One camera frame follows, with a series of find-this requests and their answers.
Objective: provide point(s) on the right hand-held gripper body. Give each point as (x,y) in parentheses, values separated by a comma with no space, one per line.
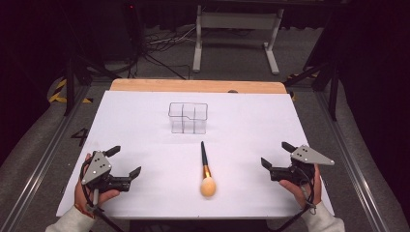
(309,156)

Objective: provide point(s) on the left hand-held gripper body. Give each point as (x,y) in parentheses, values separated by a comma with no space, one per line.
(96,167)

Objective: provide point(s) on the person's left hand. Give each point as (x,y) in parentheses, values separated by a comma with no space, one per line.
(81,196)

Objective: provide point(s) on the person's right hand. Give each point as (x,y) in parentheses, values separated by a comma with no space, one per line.
(298,191)

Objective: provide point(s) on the white sheet table cover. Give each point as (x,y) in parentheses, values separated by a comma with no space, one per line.
(154,167)

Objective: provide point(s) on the clear plastic organizer box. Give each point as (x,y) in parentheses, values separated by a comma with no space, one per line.
(188,117)

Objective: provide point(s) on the black tripod stand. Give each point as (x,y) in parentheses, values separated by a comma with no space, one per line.
(332,80)
(71,77)

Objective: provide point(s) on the white metal stand frame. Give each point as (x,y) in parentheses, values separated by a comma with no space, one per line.
(237,22)

